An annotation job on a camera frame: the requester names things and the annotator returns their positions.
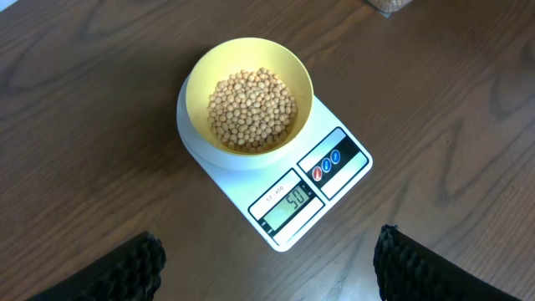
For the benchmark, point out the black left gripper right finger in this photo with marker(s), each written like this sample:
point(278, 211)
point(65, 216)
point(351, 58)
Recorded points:
point(409, 271)

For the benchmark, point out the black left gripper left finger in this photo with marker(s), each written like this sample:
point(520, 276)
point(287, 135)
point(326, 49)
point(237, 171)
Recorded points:
point(132, 271)

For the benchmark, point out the white digital kitchen scale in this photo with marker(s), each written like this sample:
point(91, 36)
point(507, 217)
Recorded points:
point(284, 197)

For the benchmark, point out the soybeans pile in bowl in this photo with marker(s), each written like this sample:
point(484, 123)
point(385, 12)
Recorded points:
point(251, 112)

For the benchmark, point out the yellow plastic bowl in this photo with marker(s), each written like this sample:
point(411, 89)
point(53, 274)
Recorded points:
point(249, 54)

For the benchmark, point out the clear container of soybeans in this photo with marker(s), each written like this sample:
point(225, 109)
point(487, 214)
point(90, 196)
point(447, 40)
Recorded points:
point(387, 7)

